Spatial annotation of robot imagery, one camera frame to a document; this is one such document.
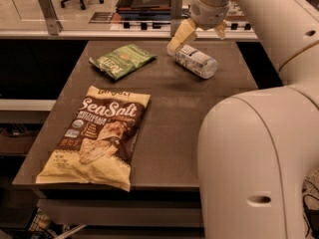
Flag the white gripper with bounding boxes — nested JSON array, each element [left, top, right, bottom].
[[167, 0, 230, 54]]

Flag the clear plastic water bottle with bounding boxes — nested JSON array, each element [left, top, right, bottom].
[[167, 45, 218, 80]]

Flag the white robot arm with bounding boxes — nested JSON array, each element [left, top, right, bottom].
[[172, 0, 319, 239]]

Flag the dark tray on cart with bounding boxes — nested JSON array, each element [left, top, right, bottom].
[[116, 0, 180, 16]]

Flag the green snack bag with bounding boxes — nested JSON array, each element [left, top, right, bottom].
[[89, 44, 157, 81]]

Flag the sea salt chips bag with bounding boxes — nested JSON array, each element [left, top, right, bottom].
[[36, 86, 151, 191]]

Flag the middle metal glass post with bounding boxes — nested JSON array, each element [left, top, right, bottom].
[[170, 0, 182, 36]]

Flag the metal glass post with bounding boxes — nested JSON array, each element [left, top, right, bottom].
[[38, 0, 62, 36], [170, 0, 182, 36]]

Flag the left metal glass post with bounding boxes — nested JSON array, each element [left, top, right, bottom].
[[38, 0, 62, 36]]

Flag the black floor cable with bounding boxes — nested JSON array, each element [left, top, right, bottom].
[[302, 179, 319, 239]]

